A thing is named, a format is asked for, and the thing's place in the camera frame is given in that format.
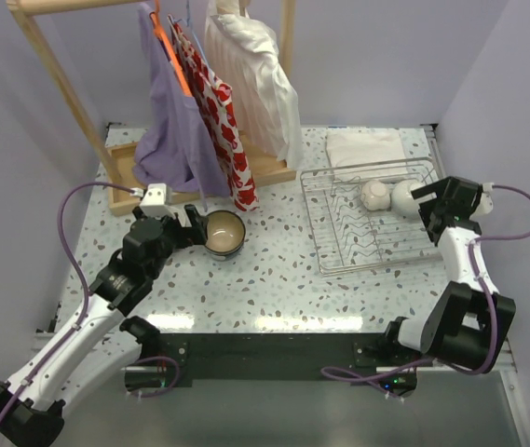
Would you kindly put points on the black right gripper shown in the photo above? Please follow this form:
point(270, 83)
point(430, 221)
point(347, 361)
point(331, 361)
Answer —
point(425, 208)

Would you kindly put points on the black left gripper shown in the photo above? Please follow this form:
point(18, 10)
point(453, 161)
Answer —
point(184, 228)

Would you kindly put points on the white ceramic bowl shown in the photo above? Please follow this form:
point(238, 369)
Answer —
point(402, 201)

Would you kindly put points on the dark teal bowl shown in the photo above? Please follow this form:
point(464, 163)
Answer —
point(225, 226)

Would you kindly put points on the blue white dotted bowl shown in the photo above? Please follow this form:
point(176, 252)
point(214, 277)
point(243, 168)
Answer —
point(224, 251)

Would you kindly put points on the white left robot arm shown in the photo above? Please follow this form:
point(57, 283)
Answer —
point(30, 410)

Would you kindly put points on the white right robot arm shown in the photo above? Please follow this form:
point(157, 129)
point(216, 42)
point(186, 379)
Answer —
point(469, 323)

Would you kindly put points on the wooden clothes rack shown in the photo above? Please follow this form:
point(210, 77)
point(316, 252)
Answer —
point(118, 160)

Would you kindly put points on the purple hanging garment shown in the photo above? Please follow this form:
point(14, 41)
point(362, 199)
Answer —
point(176, 149)

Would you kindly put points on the folded white cloth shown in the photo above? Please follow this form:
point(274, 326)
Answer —
point(348, 147)

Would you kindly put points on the red white floral garment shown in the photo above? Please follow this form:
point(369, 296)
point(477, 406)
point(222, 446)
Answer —
point(214, 101)

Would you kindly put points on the white pleated garment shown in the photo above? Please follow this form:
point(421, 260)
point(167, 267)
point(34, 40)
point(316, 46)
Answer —
point(243, 53)

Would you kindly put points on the blue clothes hanger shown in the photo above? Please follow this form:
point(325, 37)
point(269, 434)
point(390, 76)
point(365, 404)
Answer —
point(187, 21)

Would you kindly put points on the orange clothes hanger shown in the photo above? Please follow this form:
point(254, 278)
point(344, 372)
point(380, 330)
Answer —
point(163, 38)

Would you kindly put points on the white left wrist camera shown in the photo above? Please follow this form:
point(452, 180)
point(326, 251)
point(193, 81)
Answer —
point(154, 200)

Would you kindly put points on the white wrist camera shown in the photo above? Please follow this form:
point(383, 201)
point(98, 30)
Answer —
point(486, 204)
point(154, 200)

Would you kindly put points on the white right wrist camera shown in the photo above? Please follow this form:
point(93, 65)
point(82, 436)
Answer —
point(486, 204)

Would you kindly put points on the metal wire dish rack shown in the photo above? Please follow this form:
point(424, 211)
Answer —
point(347, 236)

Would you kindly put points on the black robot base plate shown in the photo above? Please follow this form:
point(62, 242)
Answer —
point(262, 356)

